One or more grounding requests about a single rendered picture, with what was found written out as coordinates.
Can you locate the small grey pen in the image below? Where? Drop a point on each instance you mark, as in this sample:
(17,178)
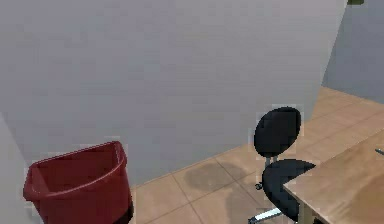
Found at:
(380,152)

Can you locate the black office chair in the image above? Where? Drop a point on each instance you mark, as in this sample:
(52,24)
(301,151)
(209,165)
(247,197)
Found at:
(276,133)

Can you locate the light wood table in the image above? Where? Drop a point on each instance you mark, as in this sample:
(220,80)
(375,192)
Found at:
(350,186)

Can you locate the olive green object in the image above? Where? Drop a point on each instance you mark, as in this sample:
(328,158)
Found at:
(355,1)

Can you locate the red plastic bin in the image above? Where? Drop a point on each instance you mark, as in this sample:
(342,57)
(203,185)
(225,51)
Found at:
(83,190)

